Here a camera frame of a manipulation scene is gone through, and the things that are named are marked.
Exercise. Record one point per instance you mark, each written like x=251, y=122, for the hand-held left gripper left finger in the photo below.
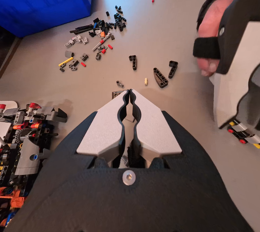
x=101, y=134

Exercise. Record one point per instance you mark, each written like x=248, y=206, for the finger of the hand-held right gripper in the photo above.
x=252, y=109
x=233, y=63

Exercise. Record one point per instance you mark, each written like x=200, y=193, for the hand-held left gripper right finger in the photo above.
x=158, y=134

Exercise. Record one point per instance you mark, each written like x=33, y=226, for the black lego subassembly red pins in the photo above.
x=243, y=134

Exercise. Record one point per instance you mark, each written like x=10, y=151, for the grey black lego pin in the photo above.
x=119, y=83

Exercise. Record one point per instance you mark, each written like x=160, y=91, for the black bent lego beam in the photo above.
x=172, y=69
x=133, y=62

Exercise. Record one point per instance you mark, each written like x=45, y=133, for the dark brown lego plate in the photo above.
x=116, y=94

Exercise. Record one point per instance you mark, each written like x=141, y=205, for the tan lego pin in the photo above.
x=146, y=81

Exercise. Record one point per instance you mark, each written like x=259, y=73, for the black curved lego panel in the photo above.
x=160, y=77

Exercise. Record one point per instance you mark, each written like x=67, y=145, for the partly built lego car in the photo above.
x=26, y=144

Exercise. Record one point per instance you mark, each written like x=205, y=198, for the scattered loose lego pieces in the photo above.
x=101, y=30

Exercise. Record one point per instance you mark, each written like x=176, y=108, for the person's right hand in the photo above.
x=213, y=16

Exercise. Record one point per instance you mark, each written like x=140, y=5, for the blue plastic parts bin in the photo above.
x=40, y=4

